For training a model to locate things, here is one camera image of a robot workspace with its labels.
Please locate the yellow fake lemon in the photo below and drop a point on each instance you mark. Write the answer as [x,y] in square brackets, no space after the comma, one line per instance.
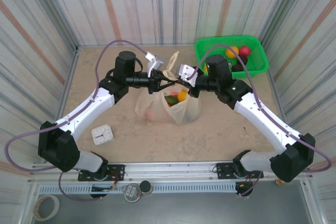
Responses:
[182,95]

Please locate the green fake fruit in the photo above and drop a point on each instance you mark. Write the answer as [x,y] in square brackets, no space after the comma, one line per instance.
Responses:
[172,100]

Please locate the translucent cream plastic bag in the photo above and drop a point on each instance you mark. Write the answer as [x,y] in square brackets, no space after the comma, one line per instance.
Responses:
[181,113]

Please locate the green plastic basket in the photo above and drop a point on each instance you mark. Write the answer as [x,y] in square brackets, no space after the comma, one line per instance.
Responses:
[260,58]

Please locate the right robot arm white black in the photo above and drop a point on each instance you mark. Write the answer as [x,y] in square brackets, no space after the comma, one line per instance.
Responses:
[262,119]

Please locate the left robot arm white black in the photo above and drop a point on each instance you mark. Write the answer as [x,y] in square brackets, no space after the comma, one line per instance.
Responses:
[86,113]

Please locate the yellow fake mango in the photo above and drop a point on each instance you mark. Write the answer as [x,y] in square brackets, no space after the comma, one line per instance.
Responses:
[205,68]

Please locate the dark purple fake mangosteen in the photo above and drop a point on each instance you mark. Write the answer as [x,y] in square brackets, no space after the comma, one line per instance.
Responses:
[243,60]
[237,68]

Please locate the orange fake orange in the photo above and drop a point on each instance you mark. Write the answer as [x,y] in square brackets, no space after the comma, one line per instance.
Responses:
[232,51]

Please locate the pink-red fake fruit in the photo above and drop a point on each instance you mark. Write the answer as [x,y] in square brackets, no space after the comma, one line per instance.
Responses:
[244,50]

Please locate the white square clock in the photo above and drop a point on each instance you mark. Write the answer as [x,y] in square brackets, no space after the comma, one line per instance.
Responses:
[102,134]

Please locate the black round knob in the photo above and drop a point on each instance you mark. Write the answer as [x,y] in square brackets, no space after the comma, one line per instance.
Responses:
[146,186]

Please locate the round metal gauge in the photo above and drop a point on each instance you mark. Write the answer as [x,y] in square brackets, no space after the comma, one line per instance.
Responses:
[132,193]

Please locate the brass fitting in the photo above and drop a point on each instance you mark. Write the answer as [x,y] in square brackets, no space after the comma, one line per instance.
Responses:
[279,181]

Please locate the beige tape roll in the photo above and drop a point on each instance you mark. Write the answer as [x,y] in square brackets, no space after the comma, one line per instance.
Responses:
[39,214]

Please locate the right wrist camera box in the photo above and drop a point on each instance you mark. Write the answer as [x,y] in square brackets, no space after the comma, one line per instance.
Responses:
[186,73]

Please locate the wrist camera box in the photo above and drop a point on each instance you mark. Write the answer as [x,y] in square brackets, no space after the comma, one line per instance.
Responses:
[186,73]
[155,62]

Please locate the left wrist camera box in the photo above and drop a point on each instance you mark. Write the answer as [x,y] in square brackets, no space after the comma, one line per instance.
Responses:
[155,62]

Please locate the aluminium mounting rail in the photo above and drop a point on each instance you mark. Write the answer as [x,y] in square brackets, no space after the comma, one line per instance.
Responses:
[170,169]

